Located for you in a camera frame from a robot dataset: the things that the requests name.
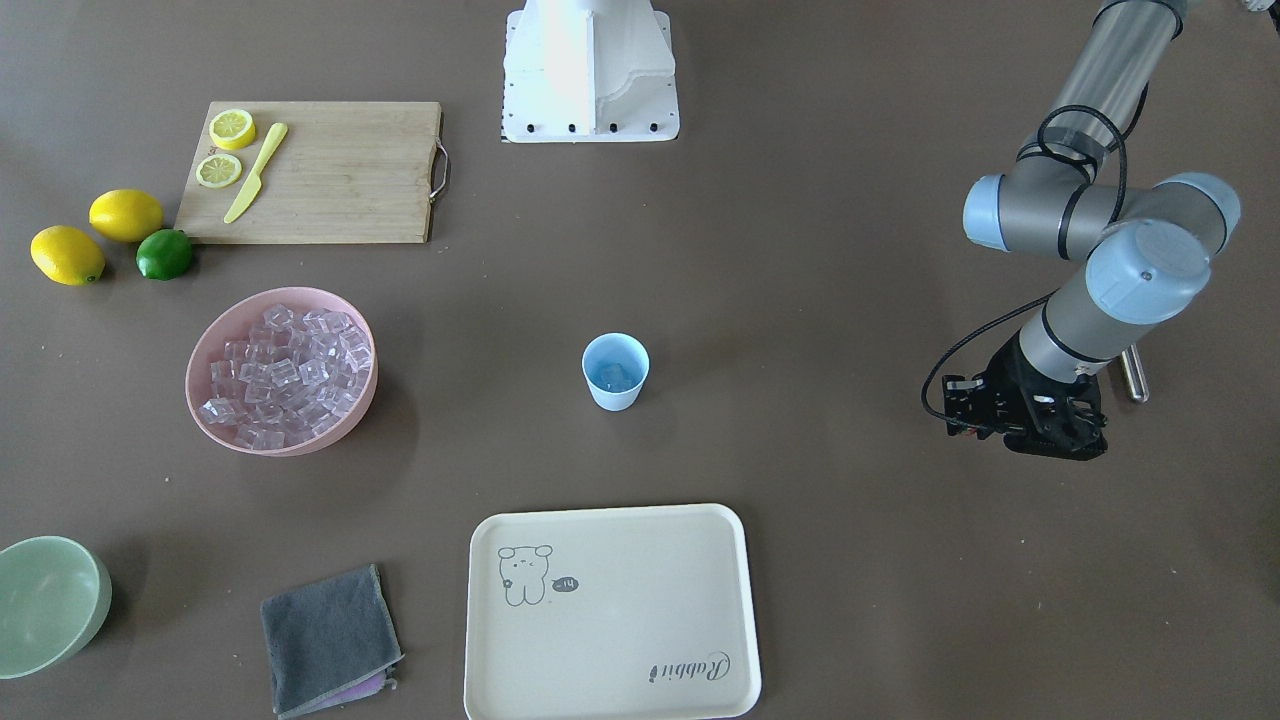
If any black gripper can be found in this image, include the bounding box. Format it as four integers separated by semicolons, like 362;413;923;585
980;336;1108;460

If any steel muddler rod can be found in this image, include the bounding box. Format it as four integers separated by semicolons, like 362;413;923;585
1119;345;1151;404

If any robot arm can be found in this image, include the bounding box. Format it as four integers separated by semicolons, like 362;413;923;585
942;1;1242;460

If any light blue plastic cup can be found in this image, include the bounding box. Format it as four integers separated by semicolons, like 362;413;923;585
581;332;650;413

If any clear ice cube pile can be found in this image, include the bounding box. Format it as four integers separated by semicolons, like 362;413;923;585
198;304;372;451

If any cream rabbit tray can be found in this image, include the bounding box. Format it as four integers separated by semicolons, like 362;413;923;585
463;503;762;719

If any wooden cutting board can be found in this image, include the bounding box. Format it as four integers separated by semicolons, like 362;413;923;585
173;100;448;245

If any grey folded cloth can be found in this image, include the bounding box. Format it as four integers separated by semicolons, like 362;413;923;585
260;564;404;719

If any pink bowl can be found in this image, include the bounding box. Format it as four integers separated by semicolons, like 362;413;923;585
186;287;379;457

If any yellow plastic knife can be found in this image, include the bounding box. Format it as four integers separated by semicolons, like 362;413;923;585
221;122;289;224

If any lemon half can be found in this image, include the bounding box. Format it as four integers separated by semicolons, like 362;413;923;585
193;152;243;190
207;108;257;151

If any green lime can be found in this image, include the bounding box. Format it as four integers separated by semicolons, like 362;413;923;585
134;229;195;281

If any yellow lemon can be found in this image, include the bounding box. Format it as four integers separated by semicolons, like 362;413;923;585
88;188;164;243
29;225;106;286

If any green ceramic bowl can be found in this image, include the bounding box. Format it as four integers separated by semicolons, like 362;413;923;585
1;536;113;680

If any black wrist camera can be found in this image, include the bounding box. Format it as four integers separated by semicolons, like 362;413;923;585
942;375;995;439

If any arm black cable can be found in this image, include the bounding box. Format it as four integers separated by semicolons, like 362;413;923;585
922;292;1056;427

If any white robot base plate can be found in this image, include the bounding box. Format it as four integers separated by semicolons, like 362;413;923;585
500;1;681;143

